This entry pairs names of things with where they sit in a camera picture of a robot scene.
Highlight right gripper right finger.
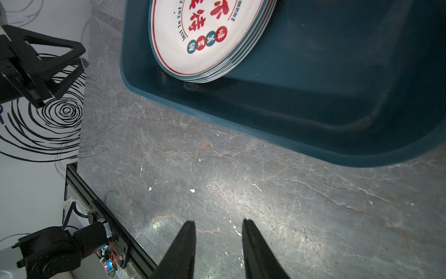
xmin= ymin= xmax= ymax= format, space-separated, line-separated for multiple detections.
xmin=242 ymin=219 xmax=290 ymax=279

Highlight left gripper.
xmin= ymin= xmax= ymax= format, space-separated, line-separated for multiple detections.
xmin=1 ymin=24 xmax=85 ymax=108

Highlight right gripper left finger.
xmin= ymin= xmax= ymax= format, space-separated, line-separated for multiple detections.
xmin=150 ymin=221 xmax=196 ymax=279

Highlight clear glass cup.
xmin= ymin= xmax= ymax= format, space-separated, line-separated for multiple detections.
xmin=81 ymin=17 xmax=121 ymax=71

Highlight green rim plate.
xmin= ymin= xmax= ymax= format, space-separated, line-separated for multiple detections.
xmin=180 ymin=0 xmax=278 ymax=84

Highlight white plate red symbols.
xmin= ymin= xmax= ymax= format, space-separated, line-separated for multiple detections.
xmin=148 ymin=1 xmax=269 ymax=80

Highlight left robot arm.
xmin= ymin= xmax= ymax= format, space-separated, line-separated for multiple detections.
xmin=1 ymin=24 xmax=112 ymax=279

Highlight teal plastic bin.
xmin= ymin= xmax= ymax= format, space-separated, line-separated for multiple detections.
xmin=120 ymin=1 xmax=446 ymax=167

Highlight black mounting rail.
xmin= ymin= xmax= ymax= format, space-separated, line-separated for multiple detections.
xmin=64 ymin=163 xmax=157 ymax=279

